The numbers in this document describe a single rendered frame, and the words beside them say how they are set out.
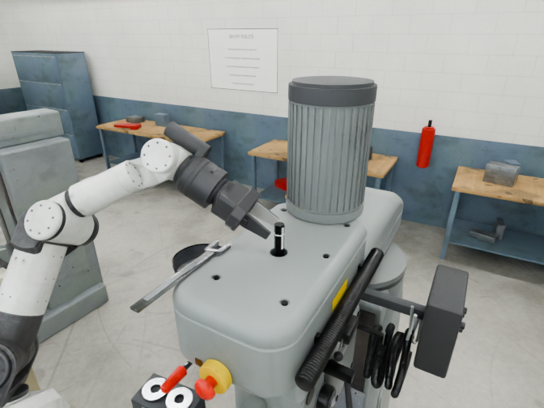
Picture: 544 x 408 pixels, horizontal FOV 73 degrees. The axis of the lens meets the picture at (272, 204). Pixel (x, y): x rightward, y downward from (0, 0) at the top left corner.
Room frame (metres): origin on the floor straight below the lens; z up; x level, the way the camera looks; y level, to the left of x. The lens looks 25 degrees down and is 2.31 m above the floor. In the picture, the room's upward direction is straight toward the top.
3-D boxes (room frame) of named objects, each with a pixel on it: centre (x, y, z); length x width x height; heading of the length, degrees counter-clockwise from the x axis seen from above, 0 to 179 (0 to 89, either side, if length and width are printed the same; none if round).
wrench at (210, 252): (0.58, 0.17, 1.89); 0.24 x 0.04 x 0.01; 150
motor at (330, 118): (0.87, -0.14, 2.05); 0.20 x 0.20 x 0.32
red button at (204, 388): (0.43, 0.11, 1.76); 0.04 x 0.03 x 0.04; 60
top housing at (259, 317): (0.67, -0.02, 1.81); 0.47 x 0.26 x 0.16; 150
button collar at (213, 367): (0.46, 0.10, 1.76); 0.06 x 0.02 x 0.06; 60
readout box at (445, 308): (0.75, -0.45, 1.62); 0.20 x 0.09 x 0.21; 150
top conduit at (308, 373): (0.61, -0.16, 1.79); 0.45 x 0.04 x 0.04; 150
